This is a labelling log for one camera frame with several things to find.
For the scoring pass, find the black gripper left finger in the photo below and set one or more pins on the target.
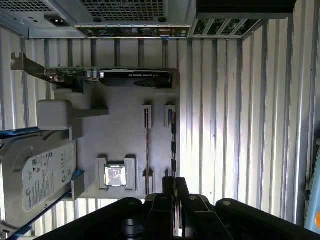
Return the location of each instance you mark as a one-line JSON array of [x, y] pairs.
[[160, 220]]

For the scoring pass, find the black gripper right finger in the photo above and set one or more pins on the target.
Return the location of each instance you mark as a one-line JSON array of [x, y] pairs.
[[200, 220]]

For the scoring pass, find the blue RAM stick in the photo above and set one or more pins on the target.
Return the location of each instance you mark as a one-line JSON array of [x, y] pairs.
[[174, 150]]

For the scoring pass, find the silver CPU chip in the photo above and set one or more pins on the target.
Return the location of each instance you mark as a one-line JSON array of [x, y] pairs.
[[115, 175]]

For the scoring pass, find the grey parts rack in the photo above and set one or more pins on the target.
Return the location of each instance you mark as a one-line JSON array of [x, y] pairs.
[[120, 140]]

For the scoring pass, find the hard disk in blue carrier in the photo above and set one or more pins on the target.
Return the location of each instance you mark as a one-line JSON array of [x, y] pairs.
[[37, 180]]

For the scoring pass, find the black open PC case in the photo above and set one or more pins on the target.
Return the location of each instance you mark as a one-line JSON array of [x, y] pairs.
[[245, 10]]

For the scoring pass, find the grey power supply unit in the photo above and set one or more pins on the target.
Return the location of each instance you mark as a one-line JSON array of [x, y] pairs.
[[56, 21]]

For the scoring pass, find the graphics card with metal bracket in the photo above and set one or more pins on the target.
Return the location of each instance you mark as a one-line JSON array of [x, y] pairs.
[[140, 76]]

